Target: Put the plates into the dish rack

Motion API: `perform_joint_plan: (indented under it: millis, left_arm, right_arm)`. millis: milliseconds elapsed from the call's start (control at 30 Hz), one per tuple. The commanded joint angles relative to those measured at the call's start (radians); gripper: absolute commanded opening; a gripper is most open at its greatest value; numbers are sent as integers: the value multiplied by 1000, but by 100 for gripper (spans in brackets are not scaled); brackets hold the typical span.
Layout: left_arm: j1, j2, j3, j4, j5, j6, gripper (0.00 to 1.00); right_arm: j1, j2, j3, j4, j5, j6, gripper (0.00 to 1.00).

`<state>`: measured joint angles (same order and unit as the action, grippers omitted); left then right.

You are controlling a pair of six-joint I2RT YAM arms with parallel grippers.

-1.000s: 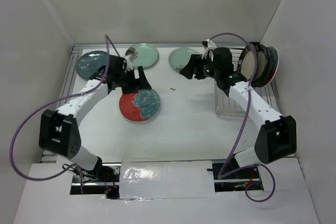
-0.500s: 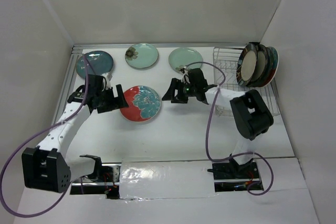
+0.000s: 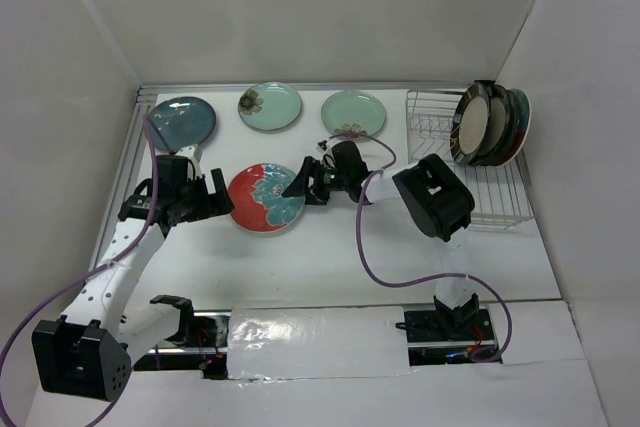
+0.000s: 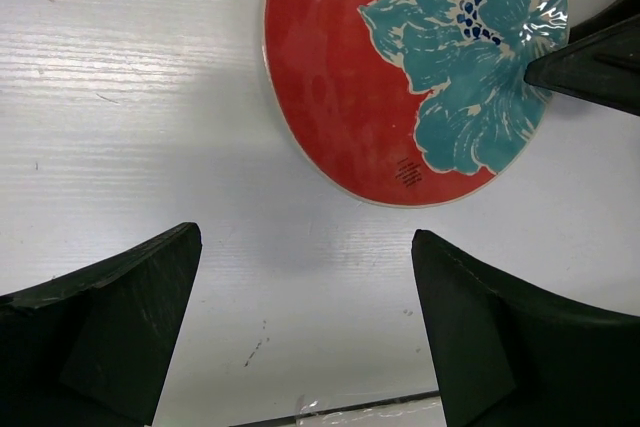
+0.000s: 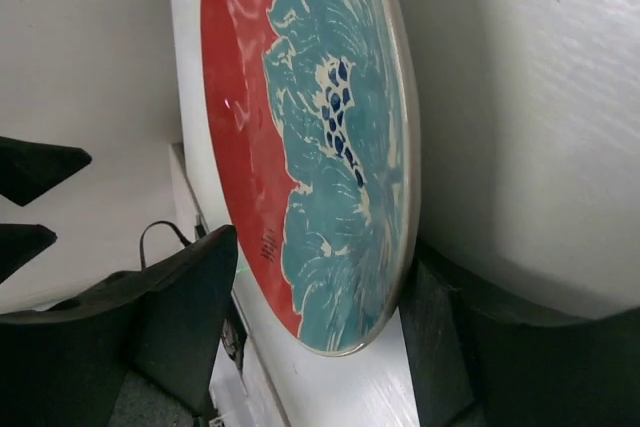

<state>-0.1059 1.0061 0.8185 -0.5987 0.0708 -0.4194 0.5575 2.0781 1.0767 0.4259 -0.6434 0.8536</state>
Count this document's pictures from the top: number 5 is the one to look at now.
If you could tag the small red teal floral plate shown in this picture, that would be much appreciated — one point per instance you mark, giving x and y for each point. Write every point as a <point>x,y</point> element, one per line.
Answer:
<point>314,120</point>

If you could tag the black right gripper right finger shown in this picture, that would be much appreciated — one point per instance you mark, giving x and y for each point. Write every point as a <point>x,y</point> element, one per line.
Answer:
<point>481,356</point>

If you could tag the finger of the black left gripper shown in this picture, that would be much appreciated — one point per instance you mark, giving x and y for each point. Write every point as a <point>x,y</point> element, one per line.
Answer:
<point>29,169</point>
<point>20,243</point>

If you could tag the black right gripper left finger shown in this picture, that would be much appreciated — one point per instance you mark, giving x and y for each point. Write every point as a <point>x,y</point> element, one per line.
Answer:
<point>66,366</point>

